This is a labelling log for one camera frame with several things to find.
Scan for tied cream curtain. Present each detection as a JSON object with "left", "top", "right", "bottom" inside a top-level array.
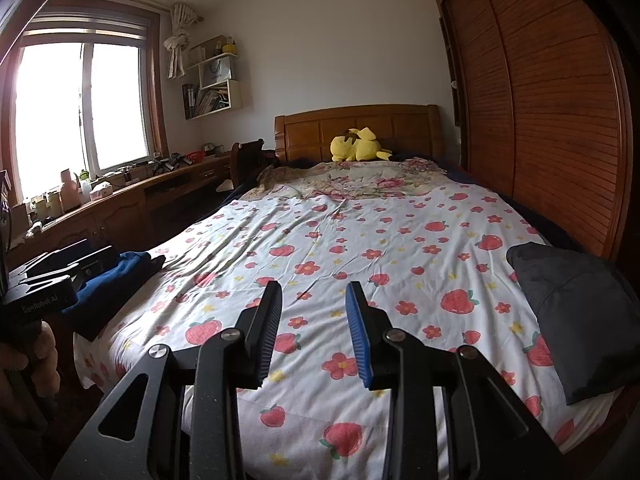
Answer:
[{"left": 163, "top": 3, "right": 201, "bottom": 80}]

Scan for wooden slatted wardrobe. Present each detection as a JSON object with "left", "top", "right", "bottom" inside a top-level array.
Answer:
[{"left": 427, "top": 0, "right": 636, "bottom": 266}]

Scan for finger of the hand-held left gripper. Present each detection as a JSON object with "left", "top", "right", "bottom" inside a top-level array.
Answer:
[
  {"left": 10, "top": 239, "right": 93, "bottom": 281},
  {"left": 27, "top": 245, "right": 121, "bottom": 286}
]

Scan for long wooden desk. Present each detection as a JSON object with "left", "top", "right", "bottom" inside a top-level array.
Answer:
[{"left": 0, "top": 152, "right": 233, "bottom": 281}]

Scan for wood framed window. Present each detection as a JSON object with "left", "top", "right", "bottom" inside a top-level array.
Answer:
[{"left": 0, "top": 7, "right": 168, "bottom": 206}]

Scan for black device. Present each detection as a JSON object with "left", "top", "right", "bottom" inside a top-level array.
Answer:
[{"left": 152, "top": 152, "right": 188, "bottom": 173}]

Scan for yellow plush toy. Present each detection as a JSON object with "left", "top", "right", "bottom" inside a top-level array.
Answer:
[{"left": 330, "top": 127, "right": 393, "bottom": 163}]

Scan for white paper bag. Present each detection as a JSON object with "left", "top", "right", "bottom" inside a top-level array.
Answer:
[{"left": 201, "top": 56, "right": 233, "bottom": 88}]

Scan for black jacket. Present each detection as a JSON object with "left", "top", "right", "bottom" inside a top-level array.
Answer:
[{"left": 506, "top": 241, "right": 640, "bottom": 406}]

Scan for dark blue bed sheet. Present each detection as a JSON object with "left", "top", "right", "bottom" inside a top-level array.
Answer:
[{"left": 440, "top": 160, "right": 586, "bottom": 251}]

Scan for wooden bed headboard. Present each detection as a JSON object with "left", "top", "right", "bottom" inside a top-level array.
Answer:
[{"left": 274, "top": 104, "right": 446, "bottom": 165}]

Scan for strawberry print quilt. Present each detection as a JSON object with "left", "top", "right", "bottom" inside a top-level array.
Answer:
[{"left": 72, "top": 182, "right": 631, "bottom": 480}]

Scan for flat cardboard box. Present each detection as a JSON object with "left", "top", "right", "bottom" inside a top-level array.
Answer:
[{"left": 100, "top": 167, "right": 146, "bottom": 186}]

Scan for blue and black clothes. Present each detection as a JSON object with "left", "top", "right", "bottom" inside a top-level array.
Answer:
[{"left": 75, "top": 255, "right": 167, "bottom": 342}]

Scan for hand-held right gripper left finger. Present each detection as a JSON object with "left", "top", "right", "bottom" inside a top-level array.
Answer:
[{"left": 52, "top": 280, "right": 283, "bottom": 480}]

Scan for pink bottle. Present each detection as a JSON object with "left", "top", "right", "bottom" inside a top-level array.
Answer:
[{"left": 60, "top": 168, "right": 82, "bottom": 211}]

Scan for rose print blanket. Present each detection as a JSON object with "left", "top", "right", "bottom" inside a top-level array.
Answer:
[{"left": 257, "top": 157, "right": 448, "bottom": 201}]

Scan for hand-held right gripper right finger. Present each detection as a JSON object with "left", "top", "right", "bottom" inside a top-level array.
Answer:
[{"left": 346, "top": 281, "right": 571, "bottom": 480}]

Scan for stack of books and papers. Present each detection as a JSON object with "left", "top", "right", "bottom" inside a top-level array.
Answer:
[{"left": 196, "top": 85, "right": 232, "bottom": 117}]

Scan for white wall shelf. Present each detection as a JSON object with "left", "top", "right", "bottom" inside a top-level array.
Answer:
[{"left": 182, "top": 51, "right": 244, "bottom": 121}]

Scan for person's left hand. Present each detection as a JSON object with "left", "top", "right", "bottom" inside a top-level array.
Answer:
[{"left": 0, "top": 321, "right": 61, "bottom": 411}]

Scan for cardboard box on shelf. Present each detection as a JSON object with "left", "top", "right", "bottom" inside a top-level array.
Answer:
[{"left": 202, "top": 36, "right": 228, "bottom": 60}]

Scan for dark wooden chair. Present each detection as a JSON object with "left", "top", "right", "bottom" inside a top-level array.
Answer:
[{"left": 230, "top": 139, "right": 281, "bottom": 196}]

